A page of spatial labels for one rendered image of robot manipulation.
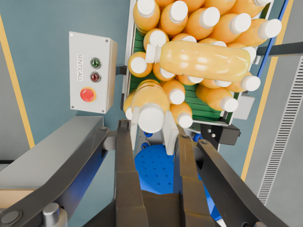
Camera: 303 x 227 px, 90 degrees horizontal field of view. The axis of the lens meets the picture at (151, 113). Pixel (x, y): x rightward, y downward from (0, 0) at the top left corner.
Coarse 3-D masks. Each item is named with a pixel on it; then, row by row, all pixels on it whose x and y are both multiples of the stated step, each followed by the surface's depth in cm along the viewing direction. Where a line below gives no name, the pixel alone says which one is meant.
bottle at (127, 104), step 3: (132, 90) 60; (135, 90) 57; (129, 93) 58; (132, 93) 52; (129, 96) 48; (132, 96) 47; (126, 99) 48; (129, 99) 46; (126, 102) 46; (129, 102) 45; (126, 105) 45; (129, 105) 44; (126, 108) 45
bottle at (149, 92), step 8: (144, 80) 40; (152, 80) 38; (144, 88) 27; (152, 88) 27; (160, 88) 29; (136, 96) 26; (144, 96) 25; (152, 96) 24; (160, 96) 25; (136, 104) 25; (144, 104) 23; (152, 104) 23; (160, 104) 24; (168, 104) 26
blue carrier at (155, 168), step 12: (144, 156) 53; (156, 156) 54; (168, 156) 55; (144, 168) 47; (156, 168) 48; (168, 168) 49; (144, 180) 42; (156, 180) 43; (168, 180) 44; (156, 192) 39; (168, 192) 39
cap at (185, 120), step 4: (180, 116) 43; (184, 116) 42; (188, 116) 42; (180, 120) 42; (184, 120) 43; (188, 120) 43; (192, 120) 43; (180, 124) 43; (184, 124) 43; (188, 124) 43
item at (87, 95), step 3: (84, 90) 40; (87, 90) 40; (90, 90) 40; (81, 93) 40; (84, 93) 40; (87, 93) 40; (90, 93) 40; (93, 93) 41; (81, 96) 40; (84, 96) 40; (87, 96) 40; (90, 96) 40; (93, 96) 41; (84, 99) 41; (87, 99) 41; (90, 99) 41
